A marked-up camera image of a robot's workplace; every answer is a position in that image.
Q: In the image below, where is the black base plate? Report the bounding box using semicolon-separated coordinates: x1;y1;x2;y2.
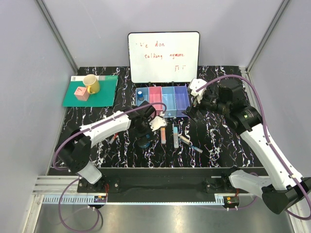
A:
77;168;234;200

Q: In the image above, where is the light blue bin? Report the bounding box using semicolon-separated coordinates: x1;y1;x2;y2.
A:
162;86;177;117
136;87;149;106

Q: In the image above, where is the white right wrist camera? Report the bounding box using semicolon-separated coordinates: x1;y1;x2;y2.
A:
188;78;207;103

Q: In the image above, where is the yellow mug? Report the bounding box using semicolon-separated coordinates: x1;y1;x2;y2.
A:
83;74;100;95

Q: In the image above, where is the red pen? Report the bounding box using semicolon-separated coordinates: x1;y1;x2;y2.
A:
109;134;118;145

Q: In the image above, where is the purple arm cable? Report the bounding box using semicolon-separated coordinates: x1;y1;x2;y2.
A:
52;102;167;230
196;74;311;220

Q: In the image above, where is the blue ink bottle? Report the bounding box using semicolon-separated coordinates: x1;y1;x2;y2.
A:
137;136;150;148

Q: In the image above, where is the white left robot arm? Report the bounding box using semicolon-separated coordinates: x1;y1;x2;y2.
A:
52;101;156;192

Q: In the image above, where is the blue clear pen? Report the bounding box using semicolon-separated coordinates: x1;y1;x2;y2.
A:
179;139;203;153

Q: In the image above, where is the pink bin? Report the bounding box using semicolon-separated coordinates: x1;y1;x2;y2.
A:
149;86;163;115

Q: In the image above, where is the white slotted cable duct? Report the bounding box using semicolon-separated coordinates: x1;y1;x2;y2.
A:
43;194;225;206

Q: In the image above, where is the blue grey glue stick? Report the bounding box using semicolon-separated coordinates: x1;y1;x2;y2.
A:
137;91;144;101

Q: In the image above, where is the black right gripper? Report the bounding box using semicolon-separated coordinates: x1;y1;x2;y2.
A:
181;88;229;123

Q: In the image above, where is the purple bin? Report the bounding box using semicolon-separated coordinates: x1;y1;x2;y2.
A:
174;86;190;117

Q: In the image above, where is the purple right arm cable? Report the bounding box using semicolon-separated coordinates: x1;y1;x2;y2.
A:
196;74;311;220

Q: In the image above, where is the orange highlighter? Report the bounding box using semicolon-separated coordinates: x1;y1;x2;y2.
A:
160;128;166;144

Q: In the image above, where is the small whiteboard with red writing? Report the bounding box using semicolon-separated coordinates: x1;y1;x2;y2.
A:
128;31;200;83

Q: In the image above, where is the pink cube block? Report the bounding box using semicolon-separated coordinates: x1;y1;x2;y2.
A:
74;86;90;101

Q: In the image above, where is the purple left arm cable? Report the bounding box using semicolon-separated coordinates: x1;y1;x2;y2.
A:
52;102;167;230

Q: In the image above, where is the blue white highlighter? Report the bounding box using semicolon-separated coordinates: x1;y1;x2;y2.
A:
173;127;179;149

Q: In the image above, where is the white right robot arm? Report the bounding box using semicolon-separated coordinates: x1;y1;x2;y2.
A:
184;75;311;214

